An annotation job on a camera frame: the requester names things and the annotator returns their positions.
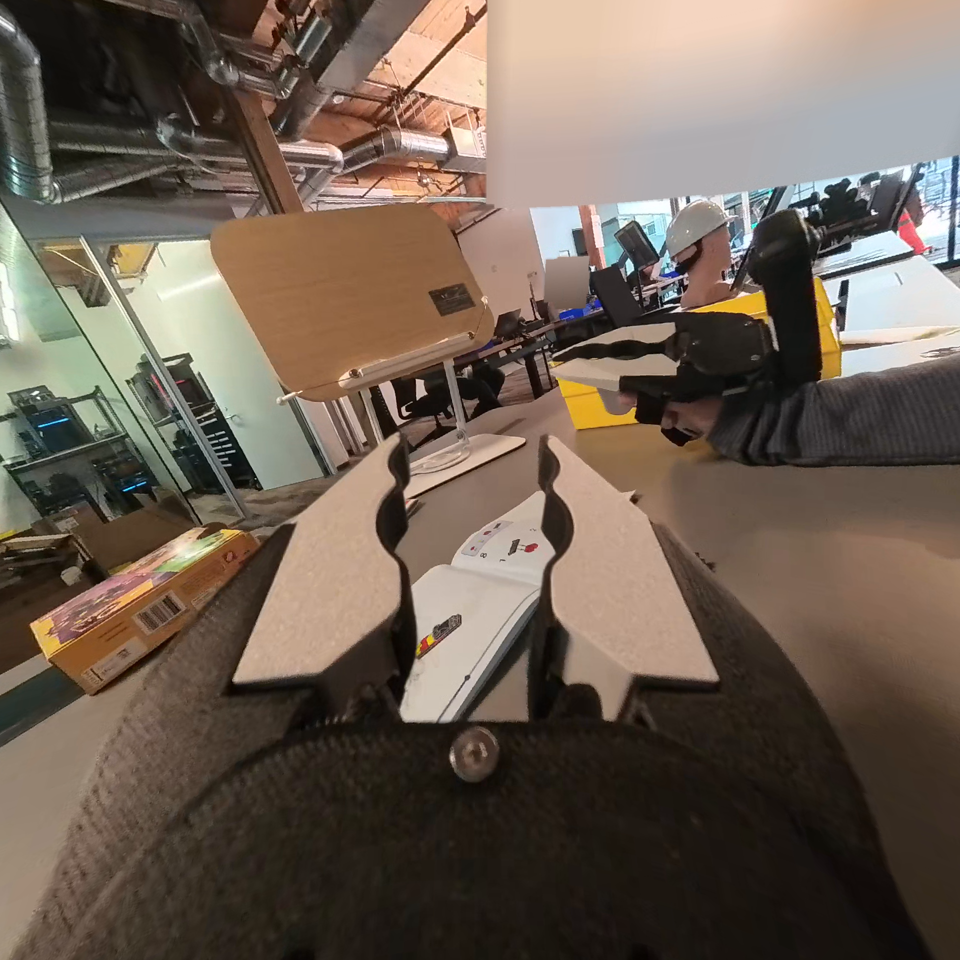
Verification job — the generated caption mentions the wooden book stand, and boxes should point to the wooden book stand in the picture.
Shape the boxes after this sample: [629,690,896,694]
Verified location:
[210,204,528,496]

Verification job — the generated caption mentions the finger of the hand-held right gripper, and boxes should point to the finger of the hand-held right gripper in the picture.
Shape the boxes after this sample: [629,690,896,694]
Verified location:
[551,321,682,363]
[549,347,678,395]

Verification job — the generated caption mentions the mannequin head white hard hat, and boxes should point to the mannequin head white hard hat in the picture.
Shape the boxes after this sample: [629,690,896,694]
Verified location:
[663,197,740,309]

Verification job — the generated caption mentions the black desk monitor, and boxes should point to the black desk monitor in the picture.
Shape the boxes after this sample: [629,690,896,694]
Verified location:
[613,219,663,275]

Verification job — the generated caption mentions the yellow plastic bin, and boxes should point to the yellow plastic bin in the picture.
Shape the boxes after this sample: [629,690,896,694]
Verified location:
[558,281,843,430]

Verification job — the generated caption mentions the black equipment rack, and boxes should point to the black equipment rack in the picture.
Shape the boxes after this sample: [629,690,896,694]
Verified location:
[0,352,256,526]

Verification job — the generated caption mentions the black office chair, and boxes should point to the black office chair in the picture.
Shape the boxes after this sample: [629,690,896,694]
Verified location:
[390,367,507,432]

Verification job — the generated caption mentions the dark office desk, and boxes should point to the dark office desk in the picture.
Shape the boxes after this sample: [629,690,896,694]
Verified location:
[465,330,601,402]

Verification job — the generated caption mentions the person's right hand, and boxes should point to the person's right hand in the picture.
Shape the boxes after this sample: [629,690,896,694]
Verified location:
[660,397,726,449]

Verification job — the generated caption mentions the silver ventilation ducts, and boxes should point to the silver ventilation ducts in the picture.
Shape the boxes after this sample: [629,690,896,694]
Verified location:
[0,0,489,211]

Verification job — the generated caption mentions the yellow cardboard toy box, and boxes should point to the yellow cardboard toy box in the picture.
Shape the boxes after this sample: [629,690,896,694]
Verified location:
[30,527,261,695]

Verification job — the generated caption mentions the instruction booklet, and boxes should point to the instruction booklet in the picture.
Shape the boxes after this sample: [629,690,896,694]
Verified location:
[399,487,639,725]

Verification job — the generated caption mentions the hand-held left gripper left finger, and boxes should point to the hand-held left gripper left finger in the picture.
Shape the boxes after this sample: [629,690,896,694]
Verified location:
[231,432,419,723]

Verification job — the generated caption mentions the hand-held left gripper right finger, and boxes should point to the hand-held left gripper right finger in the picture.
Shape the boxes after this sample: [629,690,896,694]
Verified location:
[527,435,721,723]

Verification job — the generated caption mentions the person's right forearm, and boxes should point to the person's right forearm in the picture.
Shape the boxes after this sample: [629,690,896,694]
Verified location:
[708,351,960,468]

